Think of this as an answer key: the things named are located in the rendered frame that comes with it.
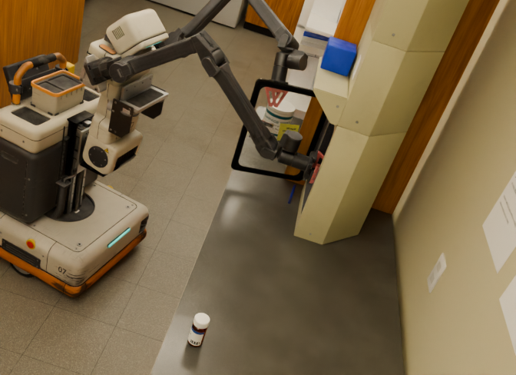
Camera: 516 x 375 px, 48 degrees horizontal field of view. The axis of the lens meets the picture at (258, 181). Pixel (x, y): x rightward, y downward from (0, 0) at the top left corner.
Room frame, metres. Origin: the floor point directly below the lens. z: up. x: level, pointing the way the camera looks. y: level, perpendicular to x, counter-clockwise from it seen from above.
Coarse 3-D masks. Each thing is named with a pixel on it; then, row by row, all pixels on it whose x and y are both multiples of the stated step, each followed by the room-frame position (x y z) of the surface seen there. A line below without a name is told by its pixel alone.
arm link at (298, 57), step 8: (280, 40) 2.17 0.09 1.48; (288, 40) 2.17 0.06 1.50; (280, 48) 2.17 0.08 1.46; (288, 48) 2.15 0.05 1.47; (288, 56) 2.12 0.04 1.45; (296, 56) 2.11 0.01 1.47; (304, 56) 2.12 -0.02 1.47; (288, 64) 2.11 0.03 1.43; (296, 64) 2.09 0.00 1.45; (304, 64) 2.11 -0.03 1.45
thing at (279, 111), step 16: (256, 80) 1.97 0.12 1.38; (272, 96) 1.99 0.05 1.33; (288, 96) 2.01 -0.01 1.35; (304, 96) 2.02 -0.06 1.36; (256, 112) 1.98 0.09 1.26; (272, 112) 2.00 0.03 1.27; (288, 112) 2.01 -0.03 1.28; (304, 112) 2.03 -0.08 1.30; (320, 112) 2.05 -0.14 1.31; (272, 128) 2.00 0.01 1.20; (288, 128) 2.02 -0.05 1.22; (304, 128) 2.03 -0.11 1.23; (304, 144) 2.04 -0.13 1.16; (240, 160) 1.98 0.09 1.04; (256, 160) 2.00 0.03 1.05
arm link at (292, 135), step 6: (288, 132) 1.88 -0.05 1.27; (294, 132) 1.90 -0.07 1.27; (282, 138) 1.87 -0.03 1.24; (288, 138) 1.86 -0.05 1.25; (294, 138) 1.86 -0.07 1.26; (300, 138) 1.87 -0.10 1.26; (282, 144) 1.87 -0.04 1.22; (288, 144) 1.86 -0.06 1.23; (294, 144) 1.86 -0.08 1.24; (264, 150) 1.86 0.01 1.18; (270, 150) 1.86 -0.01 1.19; (276, 150) 1.87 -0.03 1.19; (288, 150) 1.86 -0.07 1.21; (294, 150) 1.86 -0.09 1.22; (264, 156) 1.87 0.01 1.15; (270, 156) 1.86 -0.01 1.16
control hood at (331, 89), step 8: (320, 64) 1.98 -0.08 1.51; (320, 72) 1.90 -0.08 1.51; (328, 72) 1.92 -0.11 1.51; (320, 80) 1.83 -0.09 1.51; (328, 80) 1.85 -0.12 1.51; (336, 80) 1.88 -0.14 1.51; (344, 80) 1.90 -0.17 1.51; (320, 88) 1.76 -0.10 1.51; (328, 88) 1.78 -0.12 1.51; (336, 88) 1.80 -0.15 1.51; (344, 88) 1.83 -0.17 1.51; (320, 96) 1.75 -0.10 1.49; (328, 96) 1.75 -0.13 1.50; (336, 96) 1.75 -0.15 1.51; (344, 96) 1.76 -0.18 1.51; (320, 104) 1.75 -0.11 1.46; (328, 104) 1.75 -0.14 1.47; (336, 104) 1.75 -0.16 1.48; (344, 104) 1.75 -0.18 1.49; (328, 112) 1.75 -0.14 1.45; (336, 112) 1.75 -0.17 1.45; (336, 120) 1.75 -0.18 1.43
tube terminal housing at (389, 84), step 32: (352, 64) 2.00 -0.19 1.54; (384, 64) 1.75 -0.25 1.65; (416, 64) 1.80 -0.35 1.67; (352, 96) 1.75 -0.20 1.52; (384, 96) 1.75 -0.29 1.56; (416, 96) 1.86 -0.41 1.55; (352, 128) 1.75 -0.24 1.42; (384, 128) 1.79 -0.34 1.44; (352, 160) 1.75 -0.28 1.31; (384, 160) 1.85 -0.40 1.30; (320, 192) 1.75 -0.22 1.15; (352, 192) 1.78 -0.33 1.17; (320, 224) 1.75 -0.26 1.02; (352, 224) 1.84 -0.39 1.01
